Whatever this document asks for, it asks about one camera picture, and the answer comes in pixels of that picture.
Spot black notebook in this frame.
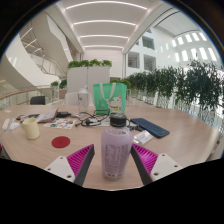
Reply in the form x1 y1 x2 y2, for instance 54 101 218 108
18 113 41 122

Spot pale yellow mug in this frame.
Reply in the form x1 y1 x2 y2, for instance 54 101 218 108
21 117 41 140

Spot black chair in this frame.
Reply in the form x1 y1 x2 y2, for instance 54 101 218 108
29 95 46 106

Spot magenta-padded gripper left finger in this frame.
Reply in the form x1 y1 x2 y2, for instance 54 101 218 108
44 143 96 188

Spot white label card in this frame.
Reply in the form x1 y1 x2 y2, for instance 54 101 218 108
132 129 154 146

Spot row of green hedge plants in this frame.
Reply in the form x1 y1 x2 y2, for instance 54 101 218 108
126 59 224 113

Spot black cable bundle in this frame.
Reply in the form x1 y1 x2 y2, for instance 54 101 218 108
74 111 111 128

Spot small potted plants planter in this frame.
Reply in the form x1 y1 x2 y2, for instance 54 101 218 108
49 79 68 100

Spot low planter with greenery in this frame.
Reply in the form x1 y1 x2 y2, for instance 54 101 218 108
110 78 132 99

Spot green tote bag cat print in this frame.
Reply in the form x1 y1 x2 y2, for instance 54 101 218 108
92 82 128 116

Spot glass balustrade wooden rail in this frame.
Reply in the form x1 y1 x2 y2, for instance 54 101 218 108
0 85 54 109

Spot flat round red coaster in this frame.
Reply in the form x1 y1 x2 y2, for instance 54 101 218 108
51 135 71 149

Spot purple drink bottle black cap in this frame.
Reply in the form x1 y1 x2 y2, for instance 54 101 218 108
100 112 134 182

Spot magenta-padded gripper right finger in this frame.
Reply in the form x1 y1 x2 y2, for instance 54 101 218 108
130 143 184 186

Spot white cabinet with plants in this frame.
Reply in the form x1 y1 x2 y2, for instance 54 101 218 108
66 59 113 103

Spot white chair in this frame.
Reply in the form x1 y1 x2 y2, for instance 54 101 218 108
64 91 80 107

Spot clear shaker bottle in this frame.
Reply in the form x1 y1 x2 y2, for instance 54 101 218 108
77 85 90 114

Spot ceiling light strips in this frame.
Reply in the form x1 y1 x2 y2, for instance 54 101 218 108
64 0 148 50

